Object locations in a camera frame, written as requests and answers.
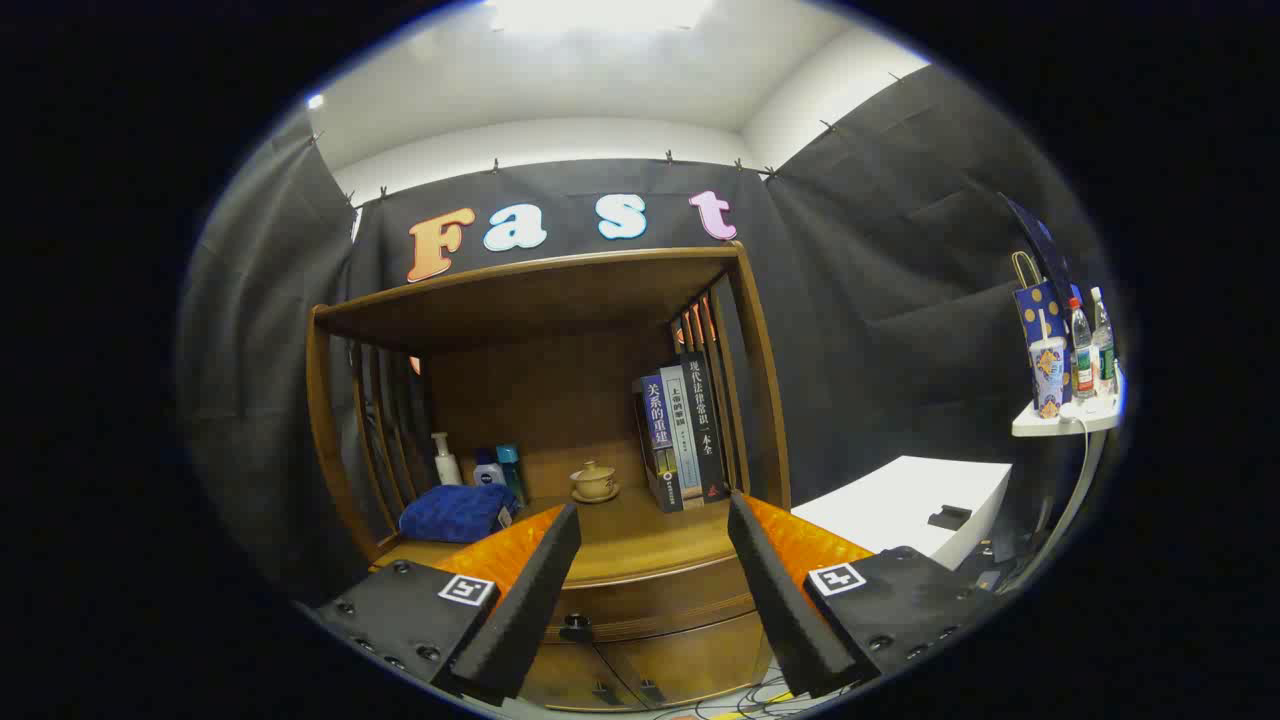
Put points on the teal bottle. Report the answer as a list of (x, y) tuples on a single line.
[(511, 470)]

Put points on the white bottle with blue cap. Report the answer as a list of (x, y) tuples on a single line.
[(488, 472)]

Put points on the beige lidded teacup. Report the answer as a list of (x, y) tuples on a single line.
[(594, 483)]

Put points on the red label water bottle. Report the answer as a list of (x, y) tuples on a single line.
[(1081, 350)]

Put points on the wooden cabinet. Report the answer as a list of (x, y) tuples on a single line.
[(560, 390)]

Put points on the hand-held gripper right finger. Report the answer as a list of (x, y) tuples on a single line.
[(775, 590)]

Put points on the white pump bottle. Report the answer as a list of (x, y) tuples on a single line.
[(446, 468)]

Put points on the white box cabinet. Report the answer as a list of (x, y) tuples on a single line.
[(900, 500)]

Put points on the blue folded towel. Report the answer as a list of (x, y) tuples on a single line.
[(455, 513)]

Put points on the black plastic holder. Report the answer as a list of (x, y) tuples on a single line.
[(950, 517)]

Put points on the green label water bottle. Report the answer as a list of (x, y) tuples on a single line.
[(1103, 345)]

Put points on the black spine book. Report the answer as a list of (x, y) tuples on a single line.
[(704, 420)]

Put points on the blue dotted paper bag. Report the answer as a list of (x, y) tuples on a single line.
[(1035, 305)]

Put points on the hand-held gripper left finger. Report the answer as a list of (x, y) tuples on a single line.
[(530, 600)]

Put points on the white wall shelf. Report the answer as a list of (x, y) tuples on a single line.
[(1040, 422)]

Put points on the patterned paper cup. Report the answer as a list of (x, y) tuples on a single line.
[(1048, 375)]

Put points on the wooden countertop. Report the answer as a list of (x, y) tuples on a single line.
[(630, 540)]

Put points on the wooden drawer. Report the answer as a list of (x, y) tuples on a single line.
[(660, 600)]

